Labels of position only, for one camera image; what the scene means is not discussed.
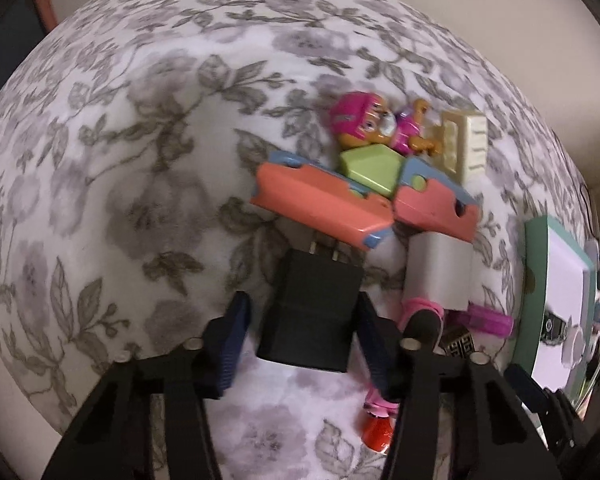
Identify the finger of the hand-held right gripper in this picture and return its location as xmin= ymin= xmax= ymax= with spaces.
xmin=502 ymin=364 xmax=588 ymax=461

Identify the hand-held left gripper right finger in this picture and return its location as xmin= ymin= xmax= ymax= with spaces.
xmin=356 ymin=292 xmax=563 ymax=480

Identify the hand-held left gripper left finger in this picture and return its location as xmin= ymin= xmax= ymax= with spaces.
xmin=42 ymin=291 xmax=253 ymax=480

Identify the purple tube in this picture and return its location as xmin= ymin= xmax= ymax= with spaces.
xmin=447 ymin=302 xmax=513 ymax=338

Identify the black wall charger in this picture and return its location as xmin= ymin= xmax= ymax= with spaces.
xmin=256 ymin=240 xmax=366 ymax=373

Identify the white wall charger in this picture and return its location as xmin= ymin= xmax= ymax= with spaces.
xmin=404 ymin=232 xmax=476 ymax=311

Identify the teal box with white inside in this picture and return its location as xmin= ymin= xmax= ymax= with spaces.
xmin=510 ymin=215 xmax=600 ymax=411

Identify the blue orange toy green blade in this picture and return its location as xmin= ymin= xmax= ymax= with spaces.
xmin=339 ymin=145 xmax=481 ymax=242

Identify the orange toy with blue edge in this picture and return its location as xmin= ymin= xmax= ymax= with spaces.
xmin=250 ymin=151 xmax=395 ymax=251

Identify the cream plastic comb piece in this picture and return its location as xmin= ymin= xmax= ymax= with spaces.
xmin=432 ymin=110 xmax=488 ymax=183

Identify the pink helmet pup figure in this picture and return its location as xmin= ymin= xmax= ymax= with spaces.
xmin=328 ymin=91 xmax=443 ymax=157

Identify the black toy car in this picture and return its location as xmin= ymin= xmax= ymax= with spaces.
xmin=542 ymin=310 xmax=568 ymax=346

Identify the white kids watch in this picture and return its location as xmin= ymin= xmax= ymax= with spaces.
xmin=562 ymin=317 xmax=588 ymax=371

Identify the grey floral blanket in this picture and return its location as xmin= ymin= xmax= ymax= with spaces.
xmin=0 ymin=0 xmax=588 ymax=480

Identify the dark cabinet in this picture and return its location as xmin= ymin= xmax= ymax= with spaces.
xmin=0 ymin=0 xmax=46 ymax=111

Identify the brown wooden board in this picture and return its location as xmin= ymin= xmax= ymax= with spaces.
xmin=32 ymin=0 xmax=61 ymax=31

